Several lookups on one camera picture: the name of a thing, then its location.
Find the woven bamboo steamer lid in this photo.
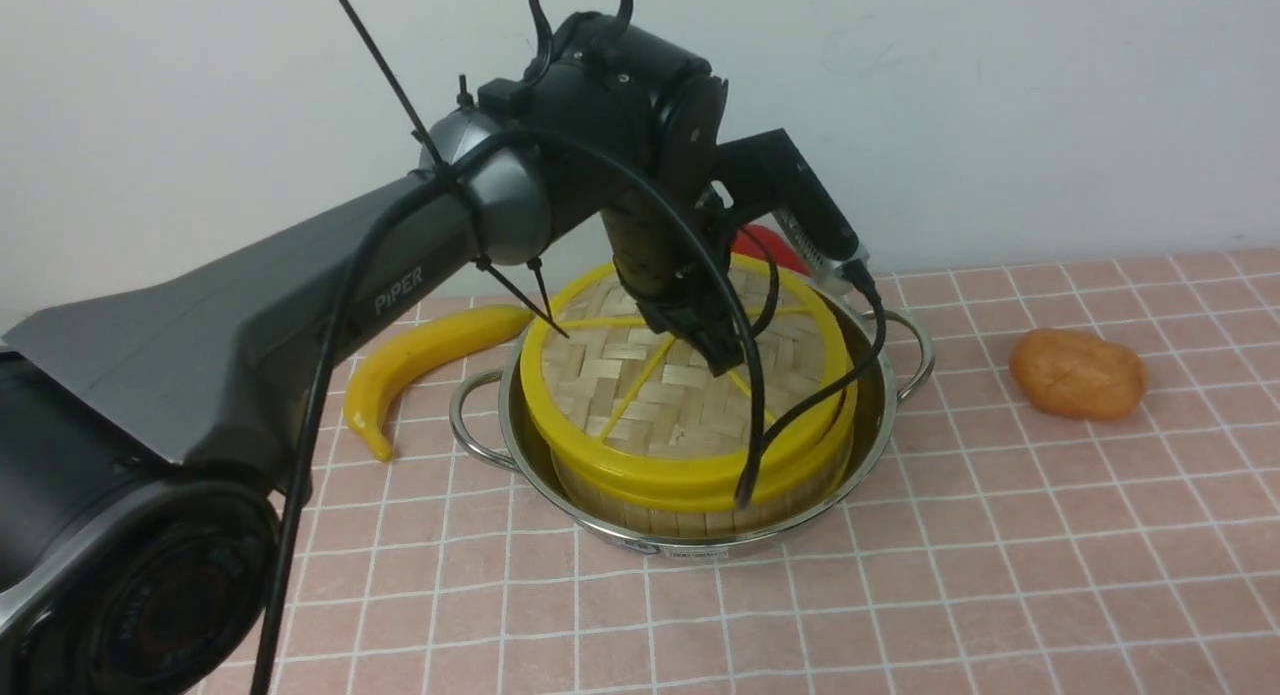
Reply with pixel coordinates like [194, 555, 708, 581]
[516, 265, 858, 495]

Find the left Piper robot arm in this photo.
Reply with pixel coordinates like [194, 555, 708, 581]
[3, 13, 736, 694]

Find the stainless steel pot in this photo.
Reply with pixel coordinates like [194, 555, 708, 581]
[449, 308, 936, 561]

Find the pink checkered tablecloth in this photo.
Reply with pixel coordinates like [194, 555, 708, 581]
[273, 250, 1279, 694]

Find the red toy bell pepper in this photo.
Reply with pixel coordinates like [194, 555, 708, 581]
[732, 224, 810, 276]

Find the bamboo steamer basket yellow rim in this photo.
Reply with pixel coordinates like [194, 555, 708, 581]
[534, 401, 856, 539]

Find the orange toy bread roll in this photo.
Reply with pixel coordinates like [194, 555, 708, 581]
[1007, 329, 1149, 421]

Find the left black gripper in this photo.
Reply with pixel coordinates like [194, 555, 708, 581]
[602, 189, 751, 379]

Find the yellow toy banana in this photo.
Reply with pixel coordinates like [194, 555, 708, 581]
[343, 306, 534, 463]

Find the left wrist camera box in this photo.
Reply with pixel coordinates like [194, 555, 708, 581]
[710, 129, 874, 293]

